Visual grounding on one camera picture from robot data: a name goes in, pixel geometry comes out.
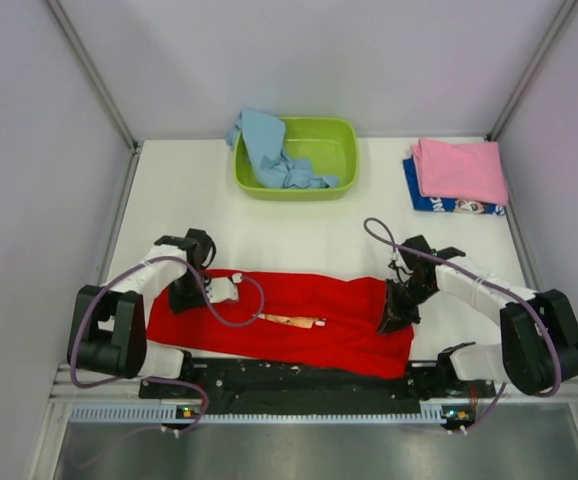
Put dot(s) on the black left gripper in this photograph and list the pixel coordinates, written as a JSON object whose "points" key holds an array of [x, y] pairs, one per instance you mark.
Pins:
{"points": [[178, 305]]}

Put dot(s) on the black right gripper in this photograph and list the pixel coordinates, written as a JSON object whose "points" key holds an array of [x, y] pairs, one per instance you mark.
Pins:
{"points": [[395, 315]]}

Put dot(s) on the red printed t shirt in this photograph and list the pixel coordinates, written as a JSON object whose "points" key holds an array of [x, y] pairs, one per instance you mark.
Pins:
{"points": [[293, 317]]}

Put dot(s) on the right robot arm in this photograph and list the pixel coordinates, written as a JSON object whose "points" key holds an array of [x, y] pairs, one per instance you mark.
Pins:
{"points": [[538, 347]]}

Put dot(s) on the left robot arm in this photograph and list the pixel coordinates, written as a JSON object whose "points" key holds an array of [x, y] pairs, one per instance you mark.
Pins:
{"points": [[109, 327]]}

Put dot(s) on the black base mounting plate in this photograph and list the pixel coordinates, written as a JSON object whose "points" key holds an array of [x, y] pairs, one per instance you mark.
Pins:
{"points": [[248, 386]]}

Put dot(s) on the blue printed folded t shirt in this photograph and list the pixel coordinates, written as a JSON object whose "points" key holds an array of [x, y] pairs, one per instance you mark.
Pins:
{"points": [[442, 204]]}

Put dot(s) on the pink folded t shirt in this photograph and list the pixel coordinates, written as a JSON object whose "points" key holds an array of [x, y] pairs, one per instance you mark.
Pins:
{"points": [[471, 171]]}

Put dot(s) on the light blue t shirt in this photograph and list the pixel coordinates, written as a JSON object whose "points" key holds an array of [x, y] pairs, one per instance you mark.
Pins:
{"points": [[263, 137]]}

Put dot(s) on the green plastic basin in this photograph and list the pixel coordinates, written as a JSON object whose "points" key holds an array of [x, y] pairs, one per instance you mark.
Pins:
{"points": [[328, 143]]}

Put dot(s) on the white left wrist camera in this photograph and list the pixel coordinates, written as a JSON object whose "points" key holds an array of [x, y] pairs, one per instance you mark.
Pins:
{"points": [[223, 289]]}

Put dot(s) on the grey slotted cable duct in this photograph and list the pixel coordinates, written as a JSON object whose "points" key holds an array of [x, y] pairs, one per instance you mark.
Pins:
{"points": [[178, 415]]}

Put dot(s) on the aluminium frame post left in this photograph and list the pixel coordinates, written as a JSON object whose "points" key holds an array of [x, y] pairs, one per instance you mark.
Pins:
{"points": [[91, 73]]}

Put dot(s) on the aluminium frame post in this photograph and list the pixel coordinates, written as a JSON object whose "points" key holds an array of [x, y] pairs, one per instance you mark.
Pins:
{"points": [[91, 73], [557, 27]]}

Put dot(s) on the aluminium frame post right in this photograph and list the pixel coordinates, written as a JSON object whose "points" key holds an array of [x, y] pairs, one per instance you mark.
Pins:
{"points": [[557, 27]]}

